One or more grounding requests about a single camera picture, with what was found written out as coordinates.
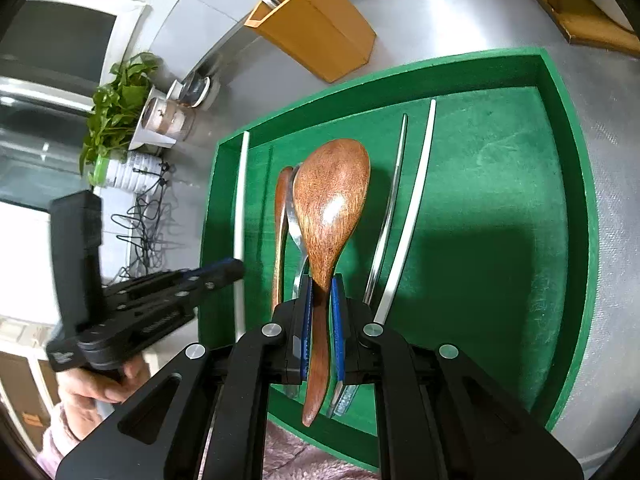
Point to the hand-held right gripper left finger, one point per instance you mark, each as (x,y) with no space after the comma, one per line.
(305,320)

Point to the green leafy plant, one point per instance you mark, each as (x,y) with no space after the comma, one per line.
(115,110)

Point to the pink fleece garment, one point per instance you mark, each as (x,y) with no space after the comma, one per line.
(310,460)

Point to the small white cup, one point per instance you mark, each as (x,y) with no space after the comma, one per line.
(176,91)

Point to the hexagonal wooden utensil holder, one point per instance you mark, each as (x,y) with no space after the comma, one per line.
(320,30)

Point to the person's left forearm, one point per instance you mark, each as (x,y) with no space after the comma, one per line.
(65,445)

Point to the slim dark wooden spoon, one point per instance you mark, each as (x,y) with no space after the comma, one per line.
(281,220)

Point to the white paper bag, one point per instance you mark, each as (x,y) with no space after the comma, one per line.
(145,137)

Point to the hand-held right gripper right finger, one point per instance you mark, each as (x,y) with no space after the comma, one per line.
(339,330)

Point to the metal spoon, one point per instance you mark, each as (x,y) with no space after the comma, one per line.
(298,260)

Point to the grey ceramic bowl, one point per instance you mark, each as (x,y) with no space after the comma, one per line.
(197,89)

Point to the silver metal chopstick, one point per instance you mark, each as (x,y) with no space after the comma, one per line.
(392,210)

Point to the white ribbed plant pot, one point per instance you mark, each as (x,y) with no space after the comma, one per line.
(135,172)

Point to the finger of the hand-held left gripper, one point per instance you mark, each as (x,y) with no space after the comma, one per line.
(225,269)
(160,320)

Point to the glass jar with printed lid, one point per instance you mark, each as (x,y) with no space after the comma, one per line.
(167,115)

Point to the green wooden tray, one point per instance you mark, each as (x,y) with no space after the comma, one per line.
(500,210)

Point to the wooden shelf rack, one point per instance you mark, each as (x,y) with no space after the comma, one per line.
(590,30)

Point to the large wooden spoon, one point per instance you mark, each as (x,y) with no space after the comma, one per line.
(330,200)

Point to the person's left hand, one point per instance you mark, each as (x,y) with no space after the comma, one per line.
(95,392)

